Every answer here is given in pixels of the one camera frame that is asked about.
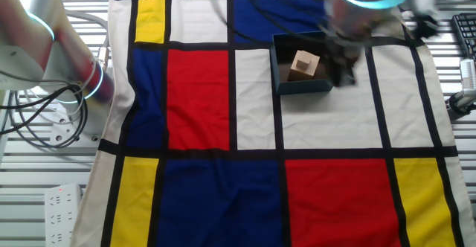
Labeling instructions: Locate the Mondrian colour block cloth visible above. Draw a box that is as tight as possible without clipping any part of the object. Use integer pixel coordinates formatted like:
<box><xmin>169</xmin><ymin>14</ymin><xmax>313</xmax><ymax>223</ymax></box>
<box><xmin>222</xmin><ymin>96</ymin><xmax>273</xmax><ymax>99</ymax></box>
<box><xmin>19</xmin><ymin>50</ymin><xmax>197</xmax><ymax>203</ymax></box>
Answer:
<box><xmin>70</xmin><ymin>0</ymin><xmax>476</xmax><ymax>247</ymax></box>

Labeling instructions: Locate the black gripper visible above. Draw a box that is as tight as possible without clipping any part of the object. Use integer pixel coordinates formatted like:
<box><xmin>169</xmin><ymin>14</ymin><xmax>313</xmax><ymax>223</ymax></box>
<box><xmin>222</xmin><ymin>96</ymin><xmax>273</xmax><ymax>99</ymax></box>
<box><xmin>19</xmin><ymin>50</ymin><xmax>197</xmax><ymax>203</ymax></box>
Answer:
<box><xmin>324</xmin><ymin>31</ymin><xmax>367</xmax><ymax>89</ymax></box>

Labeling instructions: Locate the large wooden cube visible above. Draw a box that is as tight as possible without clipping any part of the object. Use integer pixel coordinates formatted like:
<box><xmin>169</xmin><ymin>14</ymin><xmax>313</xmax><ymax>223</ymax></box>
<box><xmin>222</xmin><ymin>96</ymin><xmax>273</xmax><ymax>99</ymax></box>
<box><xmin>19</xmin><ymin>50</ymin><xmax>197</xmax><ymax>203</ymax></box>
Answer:
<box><xmin>288</xmin><ymin>49</ymin><xmax>321</xmax><ymax>83</ymax></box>

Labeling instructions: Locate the silver camera with black cable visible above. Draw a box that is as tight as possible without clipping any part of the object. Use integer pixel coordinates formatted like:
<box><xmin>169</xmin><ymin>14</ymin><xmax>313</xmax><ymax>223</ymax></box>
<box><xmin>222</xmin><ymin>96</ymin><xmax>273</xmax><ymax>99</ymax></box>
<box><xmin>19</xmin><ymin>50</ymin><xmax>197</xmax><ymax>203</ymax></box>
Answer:
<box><xmin>447</xmin><ymin>58</ymin><xmax>476</xmax><ymax>115</ymax></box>

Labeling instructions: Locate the blue square gift box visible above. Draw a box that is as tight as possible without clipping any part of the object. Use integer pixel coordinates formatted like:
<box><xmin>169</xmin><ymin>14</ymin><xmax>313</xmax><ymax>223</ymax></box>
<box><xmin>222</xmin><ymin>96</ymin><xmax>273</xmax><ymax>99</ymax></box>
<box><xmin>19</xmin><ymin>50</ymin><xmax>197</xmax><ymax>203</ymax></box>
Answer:
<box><xmin>270</xmin><ymin>31</ymin><xmax>335</xmax><ymax>95</ymax></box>

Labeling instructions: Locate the black cable bundle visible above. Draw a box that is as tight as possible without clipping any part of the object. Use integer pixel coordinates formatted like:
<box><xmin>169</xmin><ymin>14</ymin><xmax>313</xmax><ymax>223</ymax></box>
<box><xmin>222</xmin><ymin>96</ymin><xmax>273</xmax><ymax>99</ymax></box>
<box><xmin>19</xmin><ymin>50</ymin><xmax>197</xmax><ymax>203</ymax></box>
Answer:
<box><xmin>0</xmin><ymin>83</ymin><xmax>90</xmax><ymax>150</ymax></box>

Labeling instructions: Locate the white power strip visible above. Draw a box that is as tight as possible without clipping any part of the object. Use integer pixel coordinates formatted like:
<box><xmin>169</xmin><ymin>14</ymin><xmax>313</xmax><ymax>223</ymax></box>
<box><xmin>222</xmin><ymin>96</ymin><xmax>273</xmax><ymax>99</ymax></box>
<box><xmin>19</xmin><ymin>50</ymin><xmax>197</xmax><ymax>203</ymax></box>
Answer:
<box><xmin>43</xmin><ymin>182</ymin><xmax>83</xmax><ymax>247</ymax></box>

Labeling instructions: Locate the small wooden cube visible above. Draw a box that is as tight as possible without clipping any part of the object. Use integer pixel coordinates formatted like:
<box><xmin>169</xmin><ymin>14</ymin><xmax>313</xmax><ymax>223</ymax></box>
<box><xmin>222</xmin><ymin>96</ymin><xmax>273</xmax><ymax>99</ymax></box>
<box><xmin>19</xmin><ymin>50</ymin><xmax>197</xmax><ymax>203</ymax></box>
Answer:
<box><xmin>296</xmin><ymin>50</ymin><xmax>312</xmax><ymax>71</ymax></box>

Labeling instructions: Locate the black keyboard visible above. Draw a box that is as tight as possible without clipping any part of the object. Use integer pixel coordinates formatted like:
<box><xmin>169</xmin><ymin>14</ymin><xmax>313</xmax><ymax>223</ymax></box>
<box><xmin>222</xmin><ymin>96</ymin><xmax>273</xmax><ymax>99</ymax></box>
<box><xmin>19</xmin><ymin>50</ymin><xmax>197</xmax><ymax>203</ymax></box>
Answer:
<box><xmin>451</xmin><ymin>12</ymin><xmax>476</xmax><ymax>60</ymax></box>

